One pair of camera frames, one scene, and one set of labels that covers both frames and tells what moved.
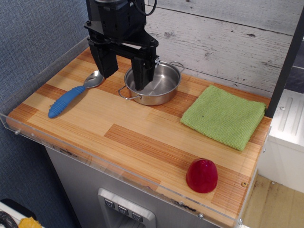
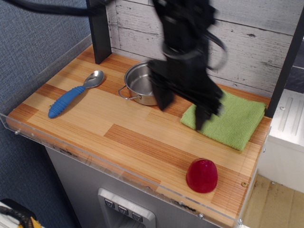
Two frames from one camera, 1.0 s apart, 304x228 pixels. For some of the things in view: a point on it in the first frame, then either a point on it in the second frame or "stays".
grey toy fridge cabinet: [99, 198] stays
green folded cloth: [229, 119] stays
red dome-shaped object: [202, 175] stays
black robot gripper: [121, 23] to [186, 76]
